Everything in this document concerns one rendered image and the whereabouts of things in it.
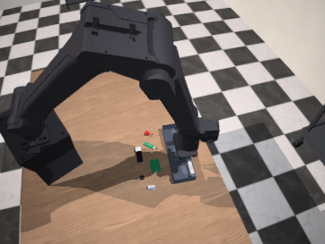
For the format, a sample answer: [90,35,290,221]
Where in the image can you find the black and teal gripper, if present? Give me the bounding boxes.
[173,132,198,160]

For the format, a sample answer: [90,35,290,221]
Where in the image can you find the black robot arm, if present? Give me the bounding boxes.
[7,0,220,151]

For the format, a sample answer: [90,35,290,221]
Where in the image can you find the dark grey rack of bins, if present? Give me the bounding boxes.
[162,123,196,184]

